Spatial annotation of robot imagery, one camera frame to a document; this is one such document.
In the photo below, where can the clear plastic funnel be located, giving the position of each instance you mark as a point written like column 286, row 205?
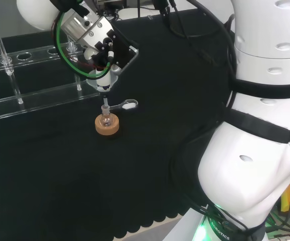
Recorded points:
column 106, row 101

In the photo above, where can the clear acrylic funnel stand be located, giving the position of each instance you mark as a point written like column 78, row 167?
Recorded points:
column 47, row 100

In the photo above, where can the black bench cloth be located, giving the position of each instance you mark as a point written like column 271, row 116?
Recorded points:
column 84, row 175

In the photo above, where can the clear round-bottom flask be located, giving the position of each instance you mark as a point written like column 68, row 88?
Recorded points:
column 106, row 121

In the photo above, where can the clear glass weighing funnel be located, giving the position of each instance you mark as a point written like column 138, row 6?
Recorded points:
column 130, row 105

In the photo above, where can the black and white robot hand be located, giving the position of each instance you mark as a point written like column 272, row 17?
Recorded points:
column 120, row 50

